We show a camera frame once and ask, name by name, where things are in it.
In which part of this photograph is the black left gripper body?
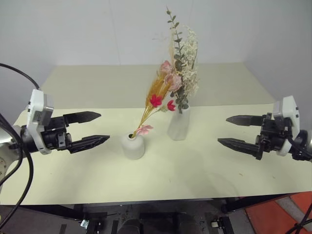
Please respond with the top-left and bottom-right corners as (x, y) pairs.
(40, 114), (73, 152)

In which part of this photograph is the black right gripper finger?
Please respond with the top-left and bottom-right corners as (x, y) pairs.
(225, 114), (265, 128)
(217, 137), (263, 161)

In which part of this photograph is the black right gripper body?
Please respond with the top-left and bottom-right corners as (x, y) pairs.
(254, 112), (293, 154)

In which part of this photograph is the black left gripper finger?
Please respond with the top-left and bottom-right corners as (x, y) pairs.
(63, 111), (101, 125)
(69, 134), (111, 155)

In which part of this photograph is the orange and red flower bouquet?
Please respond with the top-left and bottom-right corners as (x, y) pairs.
(131, 73), (177, 140)

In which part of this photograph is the short round white vase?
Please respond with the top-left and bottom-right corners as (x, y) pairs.
(120, 133), (146, 161)

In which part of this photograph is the tall faceted white vase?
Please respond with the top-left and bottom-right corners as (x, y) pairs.
(166, 106), (192, 142)

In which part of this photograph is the orange floor mat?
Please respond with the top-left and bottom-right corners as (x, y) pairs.
(244, 192), (312, 234)

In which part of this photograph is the dried pink and white bouquet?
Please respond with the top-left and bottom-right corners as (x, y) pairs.
(152, 6), (199, 115)

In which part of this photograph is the dark rounded shape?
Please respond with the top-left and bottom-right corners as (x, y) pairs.
(120, 218), (145, 234)

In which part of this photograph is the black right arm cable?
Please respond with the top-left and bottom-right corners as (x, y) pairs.
(286, 137), (312, 156)

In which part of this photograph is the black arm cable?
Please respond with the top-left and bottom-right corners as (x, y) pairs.
(286, 137), (312, 156)
(0, 62), (41, 229)

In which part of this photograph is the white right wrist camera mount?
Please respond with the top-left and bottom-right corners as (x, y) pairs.
(272, 95), (301, 157)

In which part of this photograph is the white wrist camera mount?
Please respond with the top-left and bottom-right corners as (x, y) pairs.
(272, 95), (301, 157)
(26, 88), (55, 156)

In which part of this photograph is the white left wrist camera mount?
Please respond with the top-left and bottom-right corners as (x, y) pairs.
(26, 88), (55, 156)

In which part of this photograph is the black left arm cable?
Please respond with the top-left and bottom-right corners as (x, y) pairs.
(0, 62), (41, 229)

